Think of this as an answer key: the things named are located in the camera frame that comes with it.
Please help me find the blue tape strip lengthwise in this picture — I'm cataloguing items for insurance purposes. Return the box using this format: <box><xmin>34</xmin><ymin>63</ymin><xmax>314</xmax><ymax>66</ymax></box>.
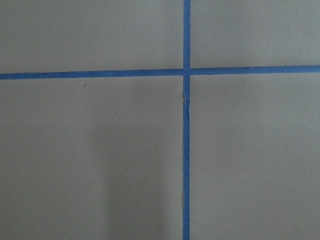
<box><xmin>182</xmin><ymin>0</ymin><xmax>191</xmax><ymax>240</ymax></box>

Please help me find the blue tape strip crosswise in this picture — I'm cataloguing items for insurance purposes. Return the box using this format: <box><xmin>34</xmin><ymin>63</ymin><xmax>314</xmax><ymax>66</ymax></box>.
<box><xmin>0</xmin><ymin>65</ymin><xmax>320</xmax><ymax>80</ymax></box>

